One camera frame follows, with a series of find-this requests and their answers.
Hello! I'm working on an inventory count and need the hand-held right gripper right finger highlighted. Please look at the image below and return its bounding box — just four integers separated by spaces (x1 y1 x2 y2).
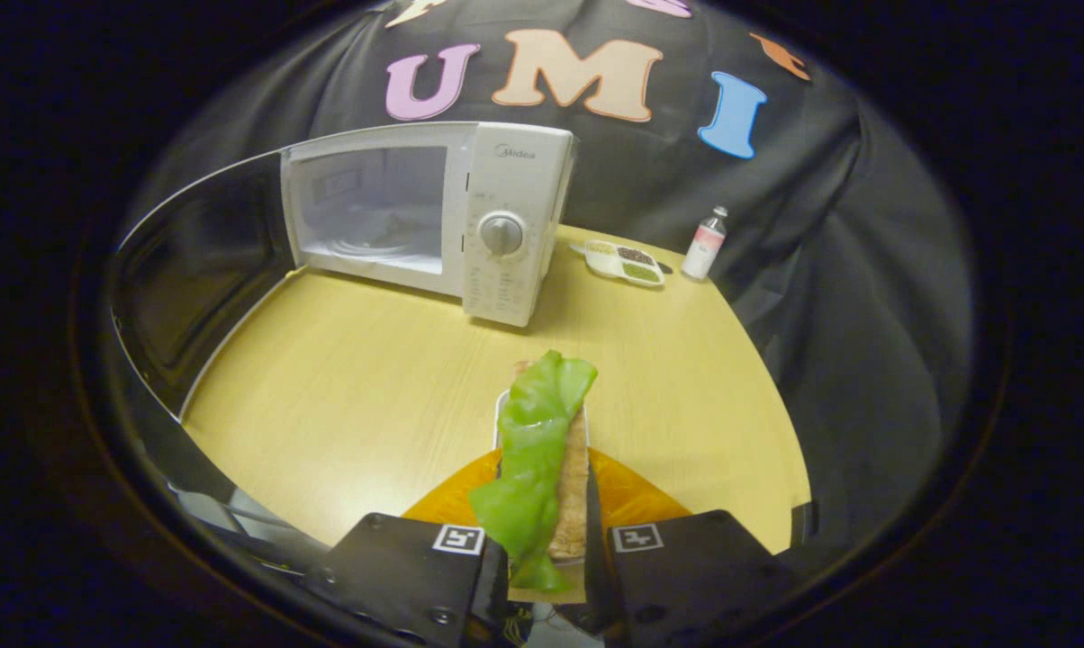
583 447 797 647

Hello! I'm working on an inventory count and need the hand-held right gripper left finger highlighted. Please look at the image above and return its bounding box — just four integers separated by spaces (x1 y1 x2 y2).
303 448 512 648

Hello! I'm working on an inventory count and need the lettuce toast sandwich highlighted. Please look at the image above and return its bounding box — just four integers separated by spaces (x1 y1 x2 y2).
468 350 599 595

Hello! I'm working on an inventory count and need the white microwave oven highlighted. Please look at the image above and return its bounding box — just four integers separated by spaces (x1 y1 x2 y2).
110 121 581 419

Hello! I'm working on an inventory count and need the white divided condiment dish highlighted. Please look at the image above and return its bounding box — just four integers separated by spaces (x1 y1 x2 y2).
583 239 666 288

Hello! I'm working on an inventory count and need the small white pink-label bottle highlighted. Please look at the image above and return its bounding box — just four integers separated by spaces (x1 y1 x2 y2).
682 206 729 281

